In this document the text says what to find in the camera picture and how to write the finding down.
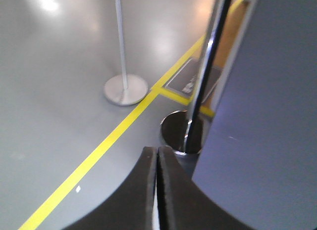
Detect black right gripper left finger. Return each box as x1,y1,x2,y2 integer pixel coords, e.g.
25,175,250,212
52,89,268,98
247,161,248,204
65,147,157,230

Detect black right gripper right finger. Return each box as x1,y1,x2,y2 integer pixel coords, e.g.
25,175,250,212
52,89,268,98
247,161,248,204
157,146,251,230

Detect grey fridge with white interior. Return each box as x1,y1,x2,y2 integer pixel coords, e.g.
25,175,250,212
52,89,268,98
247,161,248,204
193,0,317,230

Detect silver pole stand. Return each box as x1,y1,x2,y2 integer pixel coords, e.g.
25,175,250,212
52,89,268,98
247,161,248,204
104,0,149,106

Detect grey floor sign sticker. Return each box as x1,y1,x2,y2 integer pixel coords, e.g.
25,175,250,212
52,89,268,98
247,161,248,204
164,57,222,103

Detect chrome stanchion post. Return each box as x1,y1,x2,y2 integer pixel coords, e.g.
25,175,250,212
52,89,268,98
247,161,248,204
160,0,232,156

